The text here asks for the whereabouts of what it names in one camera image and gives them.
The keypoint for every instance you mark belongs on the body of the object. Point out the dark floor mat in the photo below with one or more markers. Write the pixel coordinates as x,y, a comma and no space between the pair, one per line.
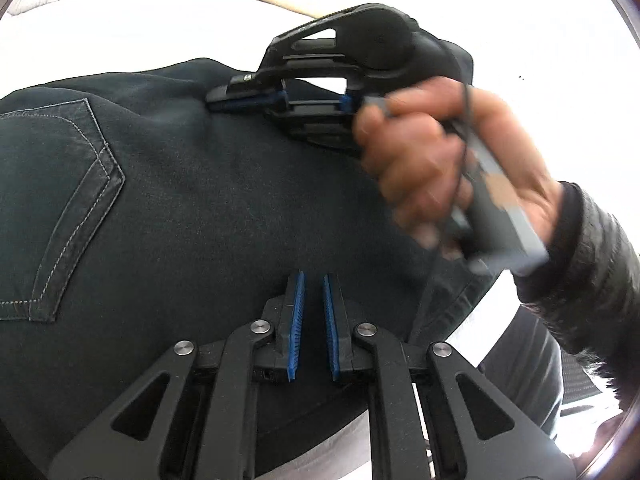
585,377

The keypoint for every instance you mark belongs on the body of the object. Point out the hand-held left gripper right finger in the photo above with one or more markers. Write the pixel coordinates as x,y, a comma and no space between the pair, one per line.
330,325

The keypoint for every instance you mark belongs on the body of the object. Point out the dark denim pants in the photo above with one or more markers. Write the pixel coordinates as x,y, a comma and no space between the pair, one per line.
200,210

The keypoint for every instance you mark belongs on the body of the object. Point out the person's right hand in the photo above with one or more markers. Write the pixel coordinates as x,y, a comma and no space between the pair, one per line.
420,160

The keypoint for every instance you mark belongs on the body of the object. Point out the person's right forearm black sleeve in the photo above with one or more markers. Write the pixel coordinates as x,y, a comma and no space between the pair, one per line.
595,280

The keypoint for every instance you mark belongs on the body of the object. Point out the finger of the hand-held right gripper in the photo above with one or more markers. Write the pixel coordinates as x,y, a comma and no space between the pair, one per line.
320,127
250,105

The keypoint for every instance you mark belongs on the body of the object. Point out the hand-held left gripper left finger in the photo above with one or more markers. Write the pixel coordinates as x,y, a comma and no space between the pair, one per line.
297,320

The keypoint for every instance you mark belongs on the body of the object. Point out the person's grey trouser leg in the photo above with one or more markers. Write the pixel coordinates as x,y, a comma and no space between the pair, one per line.
525,375

